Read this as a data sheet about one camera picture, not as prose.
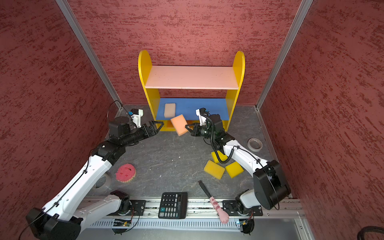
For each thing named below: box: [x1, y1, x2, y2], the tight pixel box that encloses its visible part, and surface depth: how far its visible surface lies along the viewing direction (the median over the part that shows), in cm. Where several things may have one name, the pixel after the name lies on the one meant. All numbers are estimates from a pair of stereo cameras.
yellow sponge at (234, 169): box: [225, 161, 244, 179], surface depth 87 cm
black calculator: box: [158, 192, 188, 219], surface depth 74 cm
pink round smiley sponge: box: [115, 163, 136, 183], surface depth 84 cm
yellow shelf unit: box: [138, 50, 170, 131], surface depth 82 cm
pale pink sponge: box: [164, 103, 176, 118], surface depth 98 cm
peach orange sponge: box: [170, 114, 189, 137], surface depth 80 cm
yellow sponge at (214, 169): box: [203, 160, 226, 180], surface depth 88 cm
